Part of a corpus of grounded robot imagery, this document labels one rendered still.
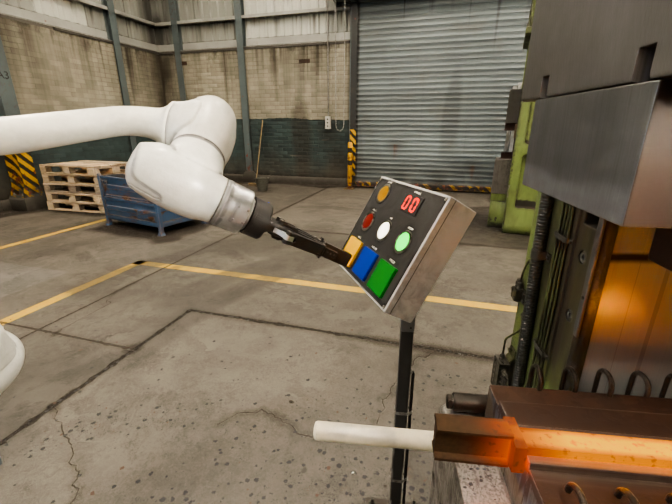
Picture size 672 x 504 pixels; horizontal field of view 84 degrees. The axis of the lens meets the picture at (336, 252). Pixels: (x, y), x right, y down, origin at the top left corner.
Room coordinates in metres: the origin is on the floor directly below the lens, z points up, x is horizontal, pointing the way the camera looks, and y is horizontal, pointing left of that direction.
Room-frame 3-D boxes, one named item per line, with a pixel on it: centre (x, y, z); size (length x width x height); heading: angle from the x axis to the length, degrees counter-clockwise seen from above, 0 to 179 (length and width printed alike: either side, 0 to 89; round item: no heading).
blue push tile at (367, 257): (0.88, -0.08, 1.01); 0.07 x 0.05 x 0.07; 18
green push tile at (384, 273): (0.78, -0.11, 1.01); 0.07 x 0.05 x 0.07; 18
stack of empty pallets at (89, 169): (6.36, 4.15, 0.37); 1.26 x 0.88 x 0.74; 73
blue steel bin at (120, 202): (5.14, 2.55, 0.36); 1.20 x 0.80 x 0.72; 61
